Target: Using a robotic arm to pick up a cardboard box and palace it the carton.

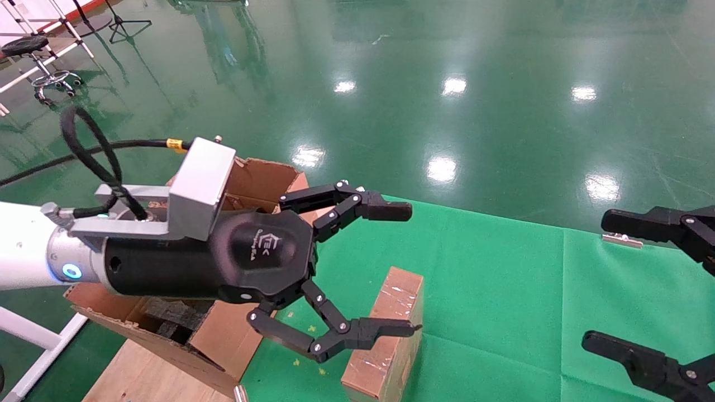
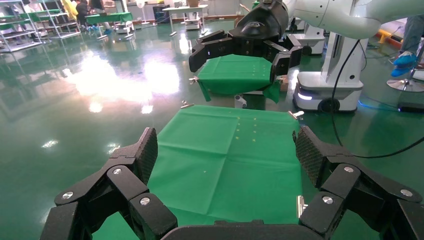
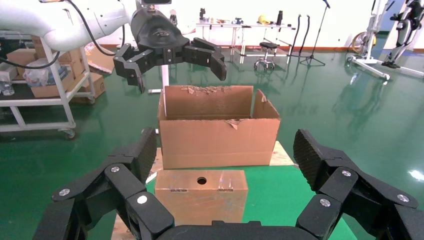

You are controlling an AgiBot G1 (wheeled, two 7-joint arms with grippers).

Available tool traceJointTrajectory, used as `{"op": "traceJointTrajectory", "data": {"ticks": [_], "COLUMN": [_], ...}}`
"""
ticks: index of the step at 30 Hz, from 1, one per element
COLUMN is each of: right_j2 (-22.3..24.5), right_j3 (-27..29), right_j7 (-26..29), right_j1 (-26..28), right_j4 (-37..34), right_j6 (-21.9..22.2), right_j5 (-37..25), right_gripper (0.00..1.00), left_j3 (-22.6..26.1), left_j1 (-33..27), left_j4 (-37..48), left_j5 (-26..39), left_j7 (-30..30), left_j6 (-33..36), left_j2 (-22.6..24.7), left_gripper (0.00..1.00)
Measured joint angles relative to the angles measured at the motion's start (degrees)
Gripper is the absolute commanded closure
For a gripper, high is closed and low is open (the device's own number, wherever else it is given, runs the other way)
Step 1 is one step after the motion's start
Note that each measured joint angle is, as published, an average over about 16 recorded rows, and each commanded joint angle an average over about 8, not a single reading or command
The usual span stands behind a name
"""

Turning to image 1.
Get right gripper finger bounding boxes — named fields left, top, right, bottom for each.
left=582, top=331, right=715, bottom=402
left=601, top=205, right=715, bottom=275

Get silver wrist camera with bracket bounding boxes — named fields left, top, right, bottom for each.
left=42, top=136, right=237, bottom=253

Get white frame table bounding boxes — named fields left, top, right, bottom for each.
left=0, top=0, right=96, bottom=116

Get black foam insert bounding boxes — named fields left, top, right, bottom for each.
left=142, top=299, right=216, bottom=344

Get large open cardboard carton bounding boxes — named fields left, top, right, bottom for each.
left=64, top=156, right=311, bottom=398

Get white metal stand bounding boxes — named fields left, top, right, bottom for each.
left=0, top=306, right=89, bottom=402

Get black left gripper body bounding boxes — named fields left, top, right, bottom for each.
left=103, top=209, right=319, bottom=305

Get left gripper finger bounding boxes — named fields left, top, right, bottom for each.
left=278, top=180, right=413, bottom=243
left=247, top=279, right=423, bottom=363

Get small cardboard box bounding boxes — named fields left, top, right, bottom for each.
left=341, top=266, right=425, bottom=402

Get black round stool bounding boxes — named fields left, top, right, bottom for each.
left=1, top=35, right=83, bottom=107

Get green cloth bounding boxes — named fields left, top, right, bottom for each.
left=240, top=193, right=715, bottom=402

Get black round stand base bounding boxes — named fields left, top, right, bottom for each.
left=71, top=0, right=113, bottom=37

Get black tripod stand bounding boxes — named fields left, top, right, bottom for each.
left=103, top=0, right=152, bottom=44

